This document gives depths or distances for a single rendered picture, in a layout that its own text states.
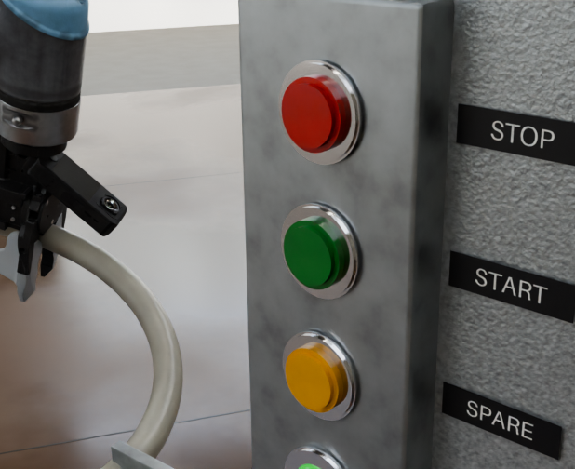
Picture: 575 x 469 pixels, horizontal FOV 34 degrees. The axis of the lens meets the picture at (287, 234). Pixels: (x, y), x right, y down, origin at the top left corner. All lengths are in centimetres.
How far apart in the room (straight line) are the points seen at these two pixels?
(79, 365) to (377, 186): 308
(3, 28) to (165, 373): 38
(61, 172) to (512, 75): 81
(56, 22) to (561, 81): 73
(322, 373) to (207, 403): 273
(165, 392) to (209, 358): 241
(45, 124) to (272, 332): 67
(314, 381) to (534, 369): 8
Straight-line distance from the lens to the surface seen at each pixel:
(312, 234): 33
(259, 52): 34
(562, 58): 29
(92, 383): 325
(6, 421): 312
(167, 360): 96
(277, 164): 34
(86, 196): 107
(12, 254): 112
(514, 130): 30
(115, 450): 85
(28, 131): 102
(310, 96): 32
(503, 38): 30
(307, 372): 35
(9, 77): 100
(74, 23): 98
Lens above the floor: 159
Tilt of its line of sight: 21 degrees down
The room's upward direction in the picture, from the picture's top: 1 degrees counter-clockwise
